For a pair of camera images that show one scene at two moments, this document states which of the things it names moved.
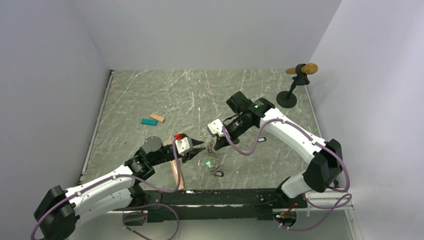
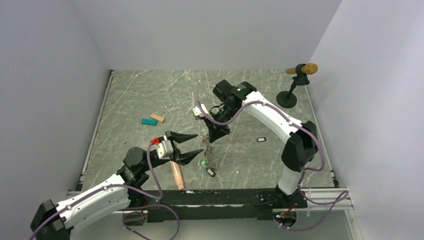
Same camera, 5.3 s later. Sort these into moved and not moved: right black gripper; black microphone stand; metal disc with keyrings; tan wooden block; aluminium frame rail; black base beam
Moved: metal disc with keyrings; right black gripper
Not moved: tan wooden block; aluminium frame rail; black base beam; black microphone stand
